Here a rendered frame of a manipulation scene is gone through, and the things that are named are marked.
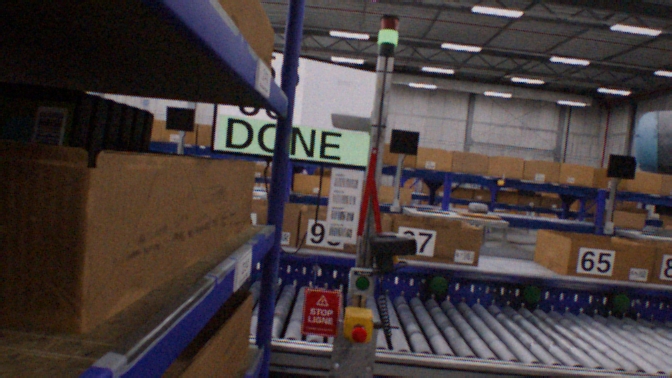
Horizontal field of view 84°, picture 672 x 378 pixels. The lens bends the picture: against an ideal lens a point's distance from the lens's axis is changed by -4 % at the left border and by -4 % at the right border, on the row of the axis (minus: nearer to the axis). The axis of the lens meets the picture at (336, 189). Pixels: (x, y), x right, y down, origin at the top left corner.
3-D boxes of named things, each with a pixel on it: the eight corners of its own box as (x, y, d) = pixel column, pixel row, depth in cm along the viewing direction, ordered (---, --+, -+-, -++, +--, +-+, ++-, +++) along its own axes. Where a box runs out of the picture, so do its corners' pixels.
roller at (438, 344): (439, 371, 109) (441, 354, 108) (407, 307, 161) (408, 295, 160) (456, 372, 109) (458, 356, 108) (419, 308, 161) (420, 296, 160)
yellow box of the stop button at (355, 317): (343, 344, 97) (346, 317, 96) (343, 330, 105) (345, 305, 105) (400, 350, 97) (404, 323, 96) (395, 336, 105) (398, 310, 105)
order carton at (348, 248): (296, 249, 165) (300, 210, 164) (303, 237, 194) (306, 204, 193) (388, 259, 165) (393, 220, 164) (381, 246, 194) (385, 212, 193)
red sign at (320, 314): (300, 333, 104) (305, 288, 103) (300, 332, 105) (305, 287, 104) (359, 340, 104) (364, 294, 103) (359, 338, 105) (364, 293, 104)
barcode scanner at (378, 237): (418, 275, 98) (417, 235, 97) (371, 277, 98) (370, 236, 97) (413, 269, 105) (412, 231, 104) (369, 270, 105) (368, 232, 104)
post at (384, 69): (328, 379, 105) (364, 53, 100) (329, 370, 110) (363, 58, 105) (372, 383, 105) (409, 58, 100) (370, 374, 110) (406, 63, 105)
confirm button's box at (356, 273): (348, 294, 102) (351, 269, 101) (348, 291, 105) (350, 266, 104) (374, 297, 102) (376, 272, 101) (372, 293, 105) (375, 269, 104)
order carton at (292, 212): (204, 239, 165) (208, 200, 164) (225, 229, 194) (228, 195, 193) (295, 250, 164) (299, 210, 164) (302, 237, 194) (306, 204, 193)
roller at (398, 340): (394, 367, 109) (396, 350, 108) (376, 303, 161) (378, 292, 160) (411, 368, 109) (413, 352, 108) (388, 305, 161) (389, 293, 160)
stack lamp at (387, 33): (379, 40, 101) (381, 17, 100) (377, 46, 106) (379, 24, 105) (397, 42, 101) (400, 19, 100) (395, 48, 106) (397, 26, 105)
